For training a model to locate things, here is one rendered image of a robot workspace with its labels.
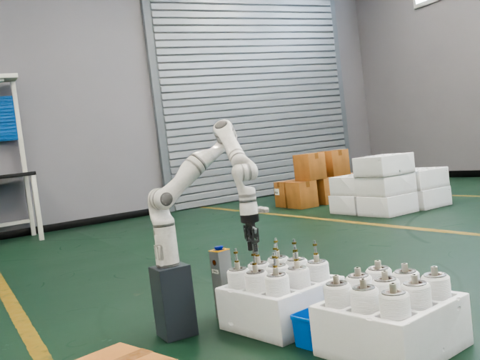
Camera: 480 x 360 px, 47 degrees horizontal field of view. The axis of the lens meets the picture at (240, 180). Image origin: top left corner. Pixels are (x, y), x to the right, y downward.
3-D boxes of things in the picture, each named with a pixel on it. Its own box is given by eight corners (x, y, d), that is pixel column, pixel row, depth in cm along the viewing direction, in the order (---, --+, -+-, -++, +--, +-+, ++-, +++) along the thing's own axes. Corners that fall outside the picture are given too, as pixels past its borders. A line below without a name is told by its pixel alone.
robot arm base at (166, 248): (162, 269, 228) (157, 228, 227) (154, 266, 236) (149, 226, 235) (183, 265, 232) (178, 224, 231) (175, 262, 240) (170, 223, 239)
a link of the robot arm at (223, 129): (244, 146, 227) (251, 161, 233) (227, 114, 248) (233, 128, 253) (224, 156, 227) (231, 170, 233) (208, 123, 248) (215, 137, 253)
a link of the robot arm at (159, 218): (144, 189, 234) (149, 229, 235) (153, 189, 226) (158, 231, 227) (164, 186, 239) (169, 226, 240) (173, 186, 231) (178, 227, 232)
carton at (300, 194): (319, 206, 623) (316, 179, 621) (301, 209, 612) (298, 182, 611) (304, 205, 650) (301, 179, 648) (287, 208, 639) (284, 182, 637)
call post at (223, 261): (226, 321, 247) (217, 252, 245) (216, 318, 253) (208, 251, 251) (238, 316, 252) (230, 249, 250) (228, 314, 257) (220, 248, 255)
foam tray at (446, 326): (408, 384, 166) (402, 326, 165) (313, 356, 196) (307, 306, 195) (474, 344, 190) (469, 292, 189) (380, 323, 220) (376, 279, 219)
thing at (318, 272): (312, 301, 239) (307, 259, 238) (334, 300, 236) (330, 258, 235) (307, 307, 230) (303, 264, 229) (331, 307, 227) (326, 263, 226)
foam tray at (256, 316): (283, 347, 207) (277, 300, 206) (218, 328, 237) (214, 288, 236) (348, 318, 232) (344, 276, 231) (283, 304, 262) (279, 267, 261)
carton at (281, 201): (296, 203, 679) (293, 178, 677) (307, 203, 658) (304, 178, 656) (275, 207, 666) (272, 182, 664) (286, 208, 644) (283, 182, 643)
